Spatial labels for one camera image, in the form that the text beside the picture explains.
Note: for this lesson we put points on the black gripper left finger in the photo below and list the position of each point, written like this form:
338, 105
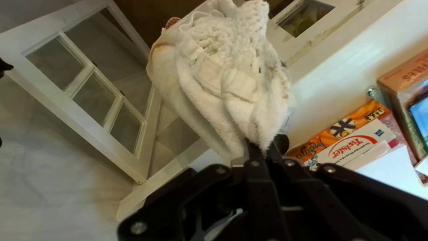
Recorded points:
215, 201

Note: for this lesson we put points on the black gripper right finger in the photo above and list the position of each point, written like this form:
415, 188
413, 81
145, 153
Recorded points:
356, 205

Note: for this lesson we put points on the white paper sheet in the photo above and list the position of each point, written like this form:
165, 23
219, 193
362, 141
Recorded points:
393, 172

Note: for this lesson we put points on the brown Unsolved Case Files box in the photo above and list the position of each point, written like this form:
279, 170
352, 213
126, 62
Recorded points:
402, 81

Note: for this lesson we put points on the white open glass cabinet door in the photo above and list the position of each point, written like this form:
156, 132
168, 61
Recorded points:
96, 67

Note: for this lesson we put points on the white tea towel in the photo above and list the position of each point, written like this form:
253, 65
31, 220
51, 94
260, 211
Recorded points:
219, 75

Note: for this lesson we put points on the orange board game box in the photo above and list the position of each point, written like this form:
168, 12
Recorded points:
343, 125

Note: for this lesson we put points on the white closed glass cabinet door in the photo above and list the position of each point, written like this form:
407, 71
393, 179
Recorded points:
339, 18

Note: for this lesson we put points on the white wooden cabinet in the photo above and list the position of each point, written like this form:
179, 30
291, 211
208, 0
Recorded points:
339, 75

